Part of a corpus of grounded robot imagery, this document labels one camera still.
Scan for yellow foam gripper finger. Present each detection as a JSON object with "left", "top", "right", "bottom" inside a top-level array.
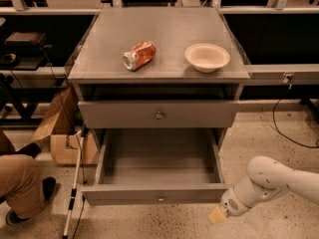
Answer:
[{"left": 208, "top": 206, "right": 228, "bottom": 224}]

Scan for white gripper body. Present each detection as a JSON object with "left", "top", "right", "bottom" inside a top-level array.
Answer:
[{"left": 221, "top": 177, "right": 263, "bottom": 216}]

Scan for grey drawer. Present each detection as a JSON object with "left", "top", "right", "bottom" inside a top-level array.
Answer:
[
  {"left": 78, "top": 101, "right": 239, "bottom": 128},
  {"left": 82, "top": 128, "right": 227, "bottom": 205}
]

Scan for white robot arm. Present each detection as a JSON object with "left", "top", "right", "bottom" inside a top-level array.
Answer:
[{"left": 208, "top": 156, "right": 319, "bottom": 224}]

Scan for grey top drawer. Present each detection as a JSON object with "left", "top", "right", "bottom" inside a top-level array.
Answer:
[{"left": 78, "top": 101, "right": 239, "bottom": 128}]

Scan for grey drawer cabinet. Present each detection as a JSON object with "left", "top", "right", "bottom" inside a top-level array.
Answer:
[{"left": 67, "top": 6, "right": 251, "bottom": 141}]

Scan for white paper bowl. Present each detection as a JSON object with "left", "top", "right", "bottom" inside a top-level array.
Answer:
[{"left": 184, "top": 43, "right": 230, "bottom": 73}]

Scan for white metal pole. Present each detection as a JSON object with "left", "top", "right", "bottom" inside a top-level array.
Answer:
[{"left": 61, "top": 130, "right": 85, "bottom": 239}]

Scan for cardboard box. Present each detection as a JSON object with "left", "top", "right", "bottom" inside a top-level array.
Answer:
[{"left": 50, "top": 132, "right": 98, "bottom": 164}]

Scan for orange soda can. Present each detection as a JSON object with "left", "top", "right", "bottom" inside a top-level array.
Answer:
[{"left": 122, "top": 41, "right": 157, "bottom": 72}]

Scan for person leg khaki trousers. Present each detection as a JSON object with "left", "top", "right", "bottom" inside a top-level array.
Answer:
[{"left": 0, "top": 131, "right": 46, "bottom": 220}]

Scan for black shoe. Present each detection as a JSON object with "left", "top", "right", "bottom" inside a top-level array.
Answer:
[{"left": 5, "top": 210, "right": 27, "bottom": 226}]

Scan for black equipment on shelf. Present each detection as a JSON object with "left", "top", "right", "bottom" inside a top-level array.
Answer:
[{"left": 0, "top": 32, "right": 52, "bottom": 71}]

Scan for black floor cable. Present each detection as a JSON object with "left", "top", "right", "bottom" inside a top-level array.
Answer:
[{"left": 272, "top": 98, "right": 319, "bottom": 149}]

